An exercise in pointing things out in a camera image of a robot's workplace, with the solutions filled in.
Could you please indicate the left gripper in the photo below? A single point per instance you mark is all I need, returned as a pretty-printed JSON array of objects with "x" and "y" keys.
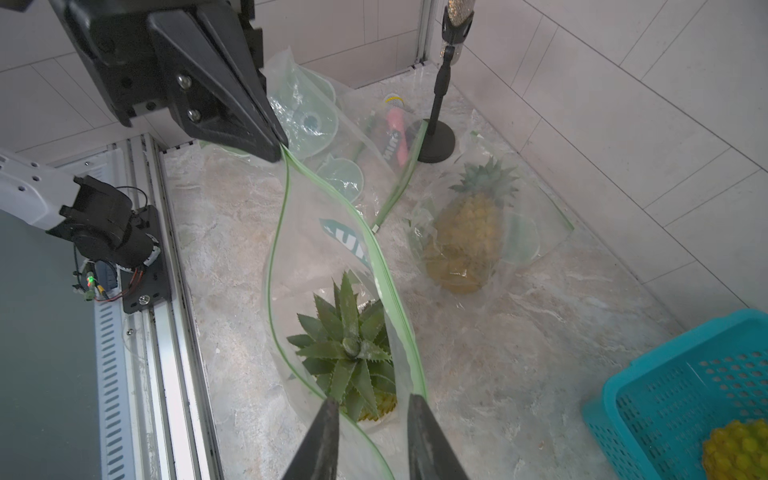
[{"x": 191, "y": 57}]

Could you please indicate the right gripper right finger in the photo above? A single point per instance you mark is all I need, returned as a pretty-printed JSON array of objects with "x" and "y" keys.
[{"x": 430, "y": 455}]

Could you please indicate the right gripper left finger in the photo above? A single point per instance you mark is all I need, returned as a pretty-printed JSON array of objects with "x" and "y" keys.
[{"x": 317, "y": 455}]

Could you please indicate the green pineapple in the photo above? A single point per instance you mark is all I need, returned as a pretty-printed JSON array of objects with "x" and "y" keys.
[
  {"x": 462, "y": 252},
  {"x": 345, "y": 347}
]

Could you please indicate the zip-top bag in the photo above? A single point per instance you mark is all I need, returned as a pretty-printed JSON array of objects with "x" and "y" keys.
[
  {"x": 340, "y": 134},
  {"x": 319, "y": 236},
  {"x": 535, "y": 223}
]

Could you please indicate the yellow pineapple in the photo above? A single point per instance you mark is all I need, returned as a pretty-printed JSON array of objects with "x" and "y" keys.
[{"x": 736, "y": 451}]

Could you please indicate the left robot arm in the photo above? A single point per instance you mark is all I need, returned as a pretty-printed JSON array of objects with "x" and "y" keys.
[{"x": 93, "y": 215}]

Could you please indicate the pink toy microphone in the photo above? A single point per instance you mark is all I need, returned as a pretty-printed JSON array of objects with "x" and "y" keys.
[{"x": 396, "y": 150}]

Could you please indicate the left circuit board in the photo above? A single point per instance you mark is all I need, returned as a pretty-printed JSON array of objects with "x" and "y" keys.
[{"x": 96, "y": 281}]

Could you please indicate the teal plastic basket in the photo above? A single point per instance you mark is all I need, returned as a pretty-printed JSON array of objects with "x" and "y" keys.
[{"x": 651, "y": 419}]

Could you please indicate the black microphone stand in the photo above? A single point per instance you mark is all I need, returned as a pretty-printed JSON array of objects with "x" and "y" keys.
[{"x": 440, "y": 140}]

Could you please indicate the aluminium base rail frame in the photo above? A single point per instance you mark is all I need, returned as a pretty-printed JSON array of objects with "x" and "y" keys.
[{"x": 155, "y": 420}]

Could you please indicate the left aluminium corner post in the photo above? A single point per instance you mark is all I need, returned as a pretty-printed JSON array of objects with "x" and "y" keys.
[{"x": 429, "y": 39}]

